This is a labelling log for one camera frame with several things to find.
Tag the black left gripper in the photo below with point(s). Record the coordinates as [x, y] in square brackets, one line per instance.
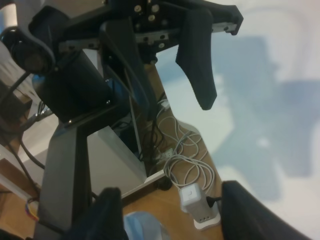
[121, 26]

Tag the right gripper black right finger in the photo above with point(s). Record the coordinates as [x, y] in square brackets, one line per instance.
[243, 217]

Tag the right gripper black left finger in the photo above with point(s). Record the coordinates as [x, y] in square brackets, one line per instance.
[102, 221]

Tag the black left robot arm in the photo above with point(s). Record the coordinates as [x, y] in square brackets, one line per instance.
[85, 68]

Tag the white power adapter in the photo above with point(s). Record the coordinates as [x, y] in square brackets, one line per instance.
[203, 209]

